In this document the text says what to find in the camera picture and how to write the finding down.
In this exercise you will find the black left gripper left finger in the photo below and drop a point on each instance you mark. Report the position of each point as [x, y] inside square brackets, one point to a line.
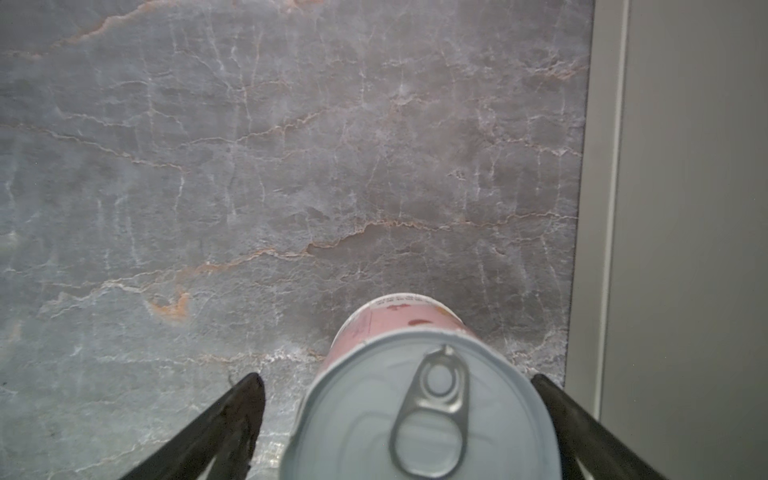
[219, 443]

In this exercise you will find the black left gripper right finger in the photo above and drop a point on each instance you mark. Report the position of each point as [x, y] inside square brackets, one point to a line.
[586, 447]

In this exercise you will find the white-lid pink can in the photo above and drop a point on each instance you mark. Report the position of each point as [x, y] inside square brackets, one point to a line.
[408, 391]

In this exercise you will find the grey metal cabinet box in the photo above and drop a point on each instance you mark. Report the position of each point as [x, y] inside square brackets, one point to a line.
[668, 331]

